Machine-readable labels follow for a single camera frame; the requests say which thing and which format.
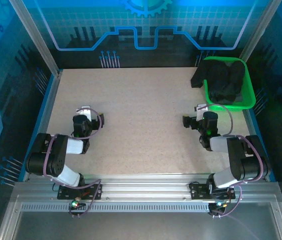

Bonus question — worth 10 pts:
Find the black t-shirt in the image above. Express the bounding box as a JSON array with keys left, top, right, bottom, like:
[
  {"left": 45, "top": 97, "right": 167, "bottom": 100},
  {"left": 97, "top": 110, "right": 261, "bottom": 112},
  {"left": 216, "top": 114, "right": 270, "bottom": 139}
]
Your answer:
[{"left": 190, "top": 59, "right": 208, "bottom": 89}]

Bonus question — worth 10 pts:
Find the crumpled dark t-shirt pile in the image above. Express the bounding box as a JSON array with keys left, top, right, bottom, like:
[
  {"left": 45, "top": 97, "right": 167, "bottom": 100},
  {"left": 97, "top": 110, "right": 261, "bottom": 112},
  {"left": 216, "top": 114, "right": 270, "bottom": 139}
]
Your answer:
[{"left": 205, "top": 59, "right": 247, "bottom": 105}]

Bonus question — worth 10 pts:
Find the green plastic basket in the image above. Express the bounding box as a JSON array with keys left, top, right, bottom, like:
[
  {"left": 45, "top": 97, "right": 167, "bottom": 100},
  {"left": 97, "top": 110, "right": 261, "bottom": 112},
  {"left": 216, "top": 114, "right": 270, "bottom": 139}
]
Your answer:
[{"left": 202, "top": 56, "right": 257, "bottom": 112}]

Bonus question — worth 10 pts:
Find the small LED circuit board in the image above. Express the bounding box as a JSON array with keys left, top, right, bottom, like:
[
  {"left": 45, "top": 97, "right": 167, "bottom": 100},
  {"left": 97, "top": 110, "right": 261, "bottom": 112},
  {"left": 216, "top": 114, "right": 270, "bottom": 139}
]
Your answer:
[
  {"left": 207, "top": 201, "right": 228, "bottom": 218},
  {"left": 67, "top": 198, "right": 87, "bottom": 218}
]

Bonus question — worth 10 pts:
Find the grey metal panel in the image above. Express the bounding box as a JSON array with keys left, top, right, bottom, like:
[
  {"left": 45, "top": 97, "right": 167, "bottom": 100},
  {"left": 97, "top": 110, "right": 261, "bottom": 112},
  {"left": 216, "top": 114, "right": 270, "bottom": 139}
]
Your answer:
[{"left": 0, "top": 194, "right": 282, "bottom": 240}]

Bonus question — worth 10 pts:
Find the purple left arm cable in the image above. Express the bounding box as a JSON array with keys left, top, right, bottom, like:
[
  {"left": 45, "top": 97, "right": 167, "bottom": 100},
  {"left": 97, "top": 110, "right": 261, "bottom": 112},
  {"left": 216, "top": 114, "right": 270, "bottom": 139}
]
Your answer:
[{"left": 42, "top": 107, "right": 104, "bottom": 219}]

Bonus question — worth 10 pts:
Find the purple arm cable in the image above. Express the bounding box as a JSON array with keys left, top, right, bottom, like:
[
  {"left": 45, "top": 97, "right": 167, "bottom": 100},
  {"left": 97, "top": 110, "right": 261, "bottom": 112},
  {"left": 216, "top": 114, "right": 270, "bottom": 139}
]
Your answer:
[
  {"left": 198, "top": 104, "right": 269, "bottom": 219},
  {"left": 42, "top": 107, "right": 104, "bottom": 219}
]

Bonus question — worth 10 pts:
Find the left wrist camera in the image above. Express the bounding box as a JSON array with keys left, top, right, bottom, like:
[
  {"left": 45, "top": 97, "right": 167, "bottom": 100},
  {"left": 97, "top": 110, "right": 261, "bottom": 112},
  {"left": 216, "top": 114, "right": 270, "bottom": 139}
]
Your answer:
[{"left": 75, "top": 105, "right": 92, "bottom": 121}]

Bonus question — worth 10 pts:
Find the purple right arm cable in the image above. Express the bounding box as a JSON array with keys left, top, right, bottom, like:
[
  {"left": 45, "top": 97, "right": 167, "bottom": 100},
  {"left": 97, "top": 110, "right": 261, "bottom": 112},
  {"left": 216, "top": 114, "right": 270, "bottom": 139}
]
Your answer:
[{"left": 198, "top": 104, "right": 269, "bottom": 219}]

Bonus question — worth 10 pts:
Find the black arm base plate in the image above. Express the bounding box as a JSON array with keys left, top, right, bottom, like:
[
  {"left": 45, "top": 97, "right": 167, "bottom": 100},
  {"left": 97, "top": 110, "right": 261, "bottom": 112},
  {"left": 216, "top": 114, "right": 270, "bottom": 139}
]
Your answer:
[
  {"left": 188, "top": 181, "right": 236, "bottom": 200},
  {"left": 57, "top": 183, "right": 103, "bottom": 201}
]

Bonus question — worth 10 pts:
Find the aluminium mounting rail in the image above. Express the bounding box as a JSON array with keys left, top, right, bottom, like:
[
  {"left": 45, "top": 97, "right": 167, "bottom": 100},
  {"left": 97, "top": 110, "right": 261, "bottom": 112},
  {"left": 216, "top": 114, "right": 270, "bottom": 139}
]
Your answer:
[{"left": 13, "top": 173, "right": 281, "bottom": 202}]

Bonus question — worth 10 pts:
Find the slotted grey cable duct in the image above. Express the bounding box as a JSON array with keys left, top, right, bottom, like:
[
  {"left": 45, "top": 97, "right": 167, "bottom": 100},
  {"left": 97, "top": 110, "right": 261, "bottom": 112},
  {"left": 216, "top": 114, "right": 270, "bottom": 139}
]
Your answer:
[{"left": 20, "top": 202, "right": 211, "bottom": 213}]

